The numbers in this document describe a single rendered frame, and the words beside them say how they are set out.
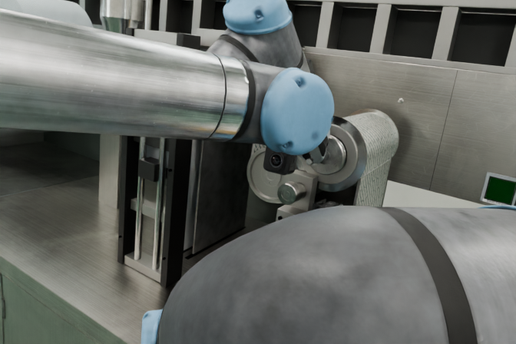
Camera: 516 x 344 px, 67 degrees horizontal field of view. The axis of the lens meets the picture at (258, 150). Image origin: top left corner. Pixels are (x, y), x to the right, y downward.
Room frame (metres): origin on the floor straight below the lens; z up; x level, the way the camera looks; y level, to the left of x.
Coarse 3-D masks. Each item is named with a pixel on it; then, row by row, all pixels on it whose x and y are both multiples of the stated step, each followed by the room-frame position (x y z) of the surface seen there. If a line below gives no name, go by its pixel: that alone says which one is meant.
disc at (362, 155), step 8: (336, 120) 0.73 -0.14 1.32; (344, 120) 0.72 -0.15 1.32; (344, 128) 0.72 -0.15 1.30; (352, 128) 0.71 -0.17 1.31; (352, 136) 0.71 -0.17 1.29; (360, 136) 0.71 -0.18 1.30; (360, 144) 0.70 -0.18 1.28; (360, 152) 0.70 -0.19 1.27; (296, 160) 0.77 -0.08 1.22; (360, 160) 0.70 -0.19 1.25; (304, 168) 0.76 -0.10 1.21; (360, 168) 0.70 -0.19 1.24; (352, 176) 0.71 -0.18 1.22; (360, 176) 0.70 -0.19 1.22; (320, 184) 0.74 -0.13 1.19; (328, 184) 0.73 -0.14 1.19; (336, 184) 0.72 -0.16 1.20; (344, 184) 0.71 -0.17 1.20; (352, 184) 0.71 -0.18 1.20
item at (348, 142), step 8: (336, 128) 0.72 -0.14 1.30; (336, 136) 0.72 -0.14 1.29; (344, 136) 0.72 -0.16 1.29; (344, 144) 0.71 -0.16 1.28; (352, 144) 0.71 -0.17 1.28; (352, 152) 0.71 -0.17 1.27; (304, 160) 0.75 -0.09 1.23; (352, 160) 0.70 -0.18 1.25; (312, 168) 0.74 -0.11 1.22; (344, 168) 0.71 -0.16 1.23; (352, 168) 0.70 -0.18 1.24; (320, 176) 0.73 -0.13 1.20; (328, 176) 0.72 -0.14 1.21; (336, 176) 0.72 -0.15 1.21; (344, 176) 0.71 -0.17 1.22
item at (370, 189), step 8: (376, 168) 0.81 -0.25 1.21; (384, 168) 0.87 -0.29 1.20; (368, 176) 0.76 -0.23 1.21; (376, 176) 0.82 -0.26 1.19; (384, 176) 0.89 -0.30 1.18; (360, 184) 0.72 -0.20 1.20; (368, 184) 0.77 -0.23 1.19; (376, 184) 0.84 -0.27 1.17; (384, 184) 0.91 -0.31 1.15; (360, 192) 0.73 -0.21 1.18; (368, 192) 0.78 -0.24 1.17; (376, 192) 0.85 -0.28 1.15; (360, 200) 0.74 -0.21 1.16; (368, 200) 0.80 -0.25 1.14; (376, 200) 0.87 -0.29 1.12
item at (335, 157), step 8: (328, 144) 0.71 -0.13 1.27; (336, 144) 0.71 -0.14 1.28; (328, 152) 0.71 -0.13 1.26; (336, 152) 0.71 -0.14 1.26; (344, 152) 0.70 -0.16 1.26; (328, 160) 0.72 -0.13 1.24; (336, 160) 0.70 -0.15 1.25; (344, 160) 0.70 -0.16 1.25; (320, 168) 0.72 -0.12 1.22; (328, 168) 0.71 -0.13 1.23; (336, 168) 0.70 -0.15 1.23
